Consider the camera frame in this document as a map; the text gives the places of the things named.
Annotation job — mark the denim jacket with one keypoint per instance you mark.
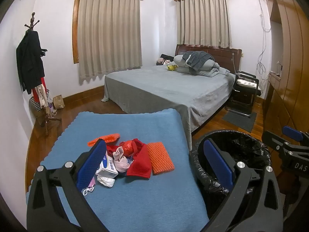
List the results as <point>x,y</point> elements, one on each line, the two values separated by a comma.
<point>196,60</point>

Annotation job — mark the black pillow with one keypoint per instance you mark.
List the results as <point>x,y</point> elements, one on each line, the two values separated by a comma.
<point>167,57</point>

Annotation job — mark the red plastic bag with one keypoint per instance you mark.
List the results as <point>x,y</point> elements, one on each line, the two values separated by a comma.
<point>128,147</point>

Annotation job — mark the grey floor mat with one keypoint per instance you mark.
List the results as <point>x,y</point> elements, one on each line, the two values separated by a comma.
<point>241,122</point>

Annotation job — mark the floral scarf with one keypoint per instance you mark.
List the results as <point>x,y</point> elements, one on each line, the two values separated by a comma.
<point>43,95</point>

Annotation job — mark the pink face mask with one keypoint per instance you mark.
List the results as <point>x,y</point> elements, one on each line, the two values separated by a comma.
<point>89,186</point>

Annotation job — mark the wooden headboard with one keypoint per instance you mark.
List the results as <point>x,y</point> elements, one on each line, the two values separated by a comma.
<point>224,55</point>

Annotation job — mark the wooden window frame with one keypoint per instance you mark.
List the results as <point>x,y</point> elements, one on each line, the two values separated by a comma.
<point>75,29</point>

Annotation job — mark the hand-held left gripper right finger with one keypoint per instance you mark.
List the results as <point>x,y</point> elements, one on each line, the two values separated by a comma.
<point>218,165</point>

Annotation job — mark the white tissue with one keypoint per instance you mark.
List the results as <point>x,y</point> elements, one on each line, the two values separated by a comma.
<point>106,181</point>

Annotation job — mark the pale sock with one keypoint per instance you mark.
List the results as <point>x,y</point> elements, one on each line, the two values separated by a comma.
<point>120,162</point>

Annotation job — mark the curved orange foam net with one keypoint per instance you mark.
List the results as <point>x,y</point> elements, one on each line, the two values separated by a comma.
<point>106,139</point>

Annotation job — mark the black jacket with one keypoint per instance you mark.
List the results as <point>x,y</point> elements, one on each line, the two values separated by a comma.
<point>30,60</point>

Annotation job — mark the bed with grey sheet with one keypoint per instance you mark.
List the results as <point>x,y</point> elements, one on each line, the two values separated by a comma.
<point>169,89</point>

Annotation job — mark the black-lined trash bin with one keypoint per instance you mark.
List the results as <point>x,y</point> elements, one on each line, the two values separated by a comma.
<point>241,145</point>

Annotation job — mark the wooden coat rack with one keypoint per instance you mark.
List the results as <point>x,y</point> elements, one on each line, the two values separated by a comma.
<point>47,120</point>

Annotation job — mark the narrow beige curtain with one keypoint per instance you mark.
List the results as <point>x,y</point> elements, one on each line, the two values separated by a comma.
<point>205,21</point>

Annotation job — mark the yellow plush toy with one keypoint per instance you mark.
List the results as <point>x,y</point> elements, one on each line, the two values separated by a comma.
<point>171,67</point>

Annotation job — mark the wooden wardrobe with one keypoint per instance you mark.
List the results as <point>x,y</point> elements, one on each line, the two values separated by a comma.
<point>289,65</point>

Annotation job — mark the red cloth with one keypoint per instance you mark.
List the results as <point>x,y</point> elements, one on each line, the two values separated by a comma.
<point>138,165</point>

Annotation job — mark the blue table mat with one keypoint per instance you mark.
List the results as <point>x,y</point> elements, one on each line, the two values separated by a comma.
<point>149,203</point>

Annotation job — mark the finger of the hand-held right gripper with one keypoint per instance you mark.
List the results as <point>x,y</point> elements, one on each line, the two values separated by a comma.
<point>272,140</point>
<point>293,133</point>

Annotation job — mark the red garment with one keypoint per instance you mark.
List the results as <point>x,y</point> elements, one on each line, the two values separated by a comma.
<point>36,96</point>

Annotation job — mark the white cardboard box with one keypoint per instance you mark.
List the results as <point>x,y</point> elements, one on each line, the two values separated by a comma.
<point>108,168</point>

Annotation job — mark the wide beige curtain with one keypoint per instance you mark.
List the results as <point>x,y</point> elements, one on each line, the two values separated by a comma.
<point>108,33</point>

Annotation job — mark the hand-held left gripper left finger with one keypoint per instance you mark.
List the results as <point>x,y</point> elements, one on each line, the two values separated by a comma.
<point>90,165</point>

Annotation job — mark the pink plush toy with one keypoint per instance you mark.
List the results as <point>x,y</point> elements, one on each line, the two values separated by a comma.
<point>161,62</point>

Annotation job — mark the grey pillows and clothes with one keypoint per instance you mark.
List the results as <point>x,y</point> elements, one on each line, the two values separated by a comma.
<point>210,69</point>

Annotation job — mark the brown paper bag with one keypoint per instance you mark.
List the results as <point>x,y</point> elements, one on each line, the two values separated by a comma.
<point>58,102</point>

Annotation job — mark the black metal chair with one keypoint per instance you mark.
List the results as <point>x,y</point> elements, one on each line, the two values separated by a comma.
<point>241,96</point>

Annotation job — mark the rectangular orange foam net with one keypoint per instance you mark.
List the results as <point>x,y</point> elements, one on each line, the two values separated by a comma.
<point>160,158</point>

